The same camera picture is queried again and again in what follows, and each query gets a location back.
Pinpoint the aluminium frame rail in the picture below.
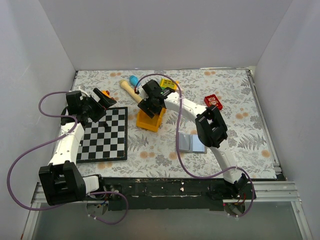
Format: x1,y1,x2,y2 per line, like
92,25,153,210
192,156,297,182
21,181,312,240

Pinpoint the yellow toy bin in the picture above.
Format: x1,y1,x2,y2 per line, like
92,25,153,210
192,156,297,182
136,108,166,133

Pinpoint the grey card holder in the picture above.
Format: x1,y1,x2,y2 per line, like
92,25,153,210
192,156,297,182
180,134,207,154

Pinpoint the black white chessboard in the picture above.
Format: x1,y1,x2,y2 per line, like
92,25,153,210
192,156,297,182
76,107,128,164

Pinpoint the orange toy car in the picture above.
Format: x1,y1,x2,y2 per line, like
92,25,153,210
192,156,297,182
102,90,114,100

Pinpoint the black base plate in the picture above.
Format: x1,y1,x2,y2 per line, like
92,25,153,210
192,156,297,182
43,176,286,212

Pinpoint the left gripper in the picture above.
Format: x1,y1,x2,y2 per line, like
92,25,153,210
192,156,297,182
81,88,117,123

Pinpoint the cream wooden pin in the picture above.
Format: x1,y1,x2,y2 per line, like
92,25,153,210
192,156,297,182
119,79,143,103

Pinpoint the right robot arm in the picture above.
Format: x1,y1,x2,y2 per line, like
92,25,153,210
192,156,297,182
134,79,250,199

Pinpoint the purple cable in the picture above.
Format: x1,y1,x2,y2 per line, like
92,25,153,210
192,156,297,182
6,91,129,225
134,73,256,218

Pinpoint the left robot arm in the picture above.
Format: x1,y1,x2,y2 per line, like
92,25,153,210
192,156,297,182
38,88,116,206

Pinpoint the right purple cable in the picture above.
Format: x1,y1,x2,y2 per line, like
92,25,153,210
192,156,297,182
134,73,256,218

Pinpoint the colourful block house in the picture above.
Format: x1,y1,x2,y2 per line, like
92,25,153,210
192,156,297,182
160,78,178,91

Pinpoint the red owl block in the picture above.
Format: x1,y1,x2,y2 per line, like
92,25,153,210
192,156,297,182
204,94,223,111

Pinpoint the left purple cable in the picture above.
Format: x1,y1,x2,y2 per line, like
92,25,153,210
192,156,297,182
6,91,129,225

